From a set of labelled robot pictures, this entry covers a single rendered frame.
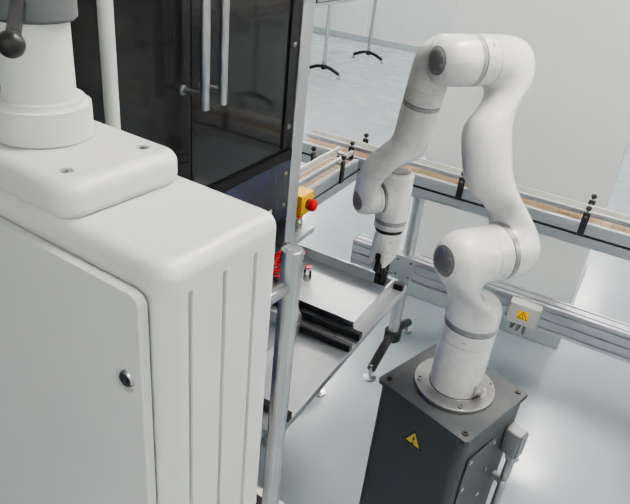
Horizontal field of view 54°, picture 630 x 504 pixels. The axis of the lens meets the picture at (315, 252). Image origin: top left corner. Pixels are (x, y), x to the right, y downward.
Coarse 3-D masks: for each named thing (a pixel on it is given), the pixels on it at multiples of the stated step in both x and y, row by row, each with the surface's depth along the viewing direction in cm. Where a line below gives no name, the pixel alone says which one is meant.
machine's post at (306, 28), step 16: (304, 0) 156; (304, 16) 159; (304, 32) 161; (304, 48) 164; (304, 64) 166; (304, 80) 169; (304, 96) 172; (304, 112) 175; (288, 192) 183; (288, 208) 186; (288, 224) 189; (288, 240) 193
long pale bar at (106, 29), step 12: (96, 0) 94; (108, 0) 94; (108, 12) 95; (108, 24) 95; (108, 36) 96; (108, 48) 97; (108, 60) 98; (108, 72) 99; (108, 84) 100; (108, 96) 101; (108, 108) 102; (108, 120) 103
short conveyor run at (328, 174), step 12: (312, 156) 241; (324, 156) 242; (336, 156) 256; (348, 156) 247; (300, 168) 227; (312, 168) 239; (324, 168) 230; (336, 168) 242; (348, 168) 244; (300, 180) 217; (312, 180) 228; (324, 180) 229; (336, 180) 238; (348, 180) 248; (324, 192) 232; (336, 192) 241
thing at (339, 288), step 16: (320, 256) 185; (320, 272) 181; (336, 272) 182; (352, 272) 181; (368, 272) 178; (304, 288) 172; (320, 288) 173; (336, 288) 174; (352, 288) 175; (368, 288) 176; (384, 288) 170; (304, 304) 161; (320, 304) 166; (336, 304) 167; (352, 304) 168; (368, 304) 169; (336, 320) 158; (352, 320) 161
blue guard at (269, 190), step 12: (276, 168) 171; (288, 168) 177; (252, 180) 162; (264, 180) 168; (276, 180) 173; (288, 180) 180; (228, 192) 154; (240, 192) 159; (252, 192) 164; (264, 192) 170; (276, 192) 176; (252, 204) 166; (264, 204) 172; (276, 204) 178; (276, 216) 180
